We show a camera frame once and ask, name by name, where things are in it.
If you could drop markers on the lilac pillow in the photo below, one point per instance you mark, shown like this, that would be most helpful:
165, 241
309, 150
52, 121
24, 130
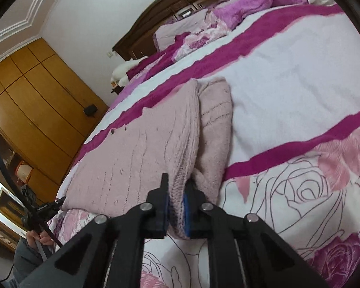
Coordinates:
174, 28

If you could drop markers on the floral pink bedspread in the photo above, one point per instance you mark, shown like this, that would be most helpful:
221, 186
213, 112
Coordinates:
288, 81

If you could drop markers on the magenta folded quilt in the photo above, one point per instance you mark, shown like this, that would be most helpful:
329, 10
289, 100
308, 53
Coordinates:
156, 60

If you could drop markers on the person's left hand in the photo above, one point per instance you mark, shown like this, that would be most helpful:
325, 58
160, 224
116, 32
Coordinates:
39, 240

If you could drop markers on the person's left forearm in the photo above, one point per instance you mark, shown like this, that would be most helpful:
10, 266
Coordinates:
27, 267

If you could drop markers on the wooden wardrobe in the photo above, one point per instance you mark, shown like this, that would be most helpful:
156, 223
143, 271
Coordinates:
42, 102

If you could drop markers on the white plush toy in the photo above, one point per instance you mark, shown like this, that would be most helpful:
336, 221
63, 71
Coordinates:
123, 69

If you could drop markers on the framed dark painting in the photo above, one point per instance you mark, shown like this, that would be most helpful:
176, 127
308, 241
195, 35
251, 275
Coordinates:
6, 204

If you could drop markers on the pink knitted cardigan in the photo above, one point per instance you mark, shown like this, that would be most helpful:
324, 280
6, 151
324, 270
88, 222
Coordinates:
144, 150

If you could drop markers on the dark wooden headboard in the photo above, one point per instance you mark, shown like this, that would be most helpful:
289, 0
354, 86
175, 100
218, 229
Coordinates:
156, 12

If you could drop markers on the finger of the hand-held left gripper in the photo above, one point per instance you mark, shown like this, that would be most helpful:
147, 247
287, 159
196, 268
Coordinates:
61, 201

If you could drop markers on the small black wardrobe device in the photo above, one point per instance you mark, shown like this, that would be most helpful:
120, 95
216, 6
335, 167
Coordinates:
90, 110

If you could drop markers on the dark wooden nightstand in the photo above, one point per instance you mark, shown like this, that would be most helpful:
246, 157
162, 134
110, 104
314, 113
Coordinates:
115, 90

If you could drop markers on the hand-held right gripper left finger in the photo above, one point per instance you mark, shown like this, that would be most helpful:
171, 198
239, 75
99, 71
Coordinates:
167, 213

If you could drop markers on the purple crumpled blanket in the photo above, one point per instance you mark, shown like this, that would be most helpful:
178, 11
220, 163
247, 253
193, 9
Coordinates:
252, 6

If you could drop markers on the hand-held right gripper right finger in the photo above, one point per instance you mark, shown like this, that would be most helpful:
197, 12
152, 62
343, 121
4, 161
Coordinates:
187, 216

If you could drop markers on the floral pillow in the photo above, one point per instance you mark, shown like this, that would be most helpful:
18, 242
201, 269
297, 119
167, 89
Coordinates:
198, 40

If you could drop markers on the wooden side furniture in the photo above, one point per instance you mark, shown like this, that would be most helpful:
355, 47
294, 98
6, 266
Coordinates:
1, 235

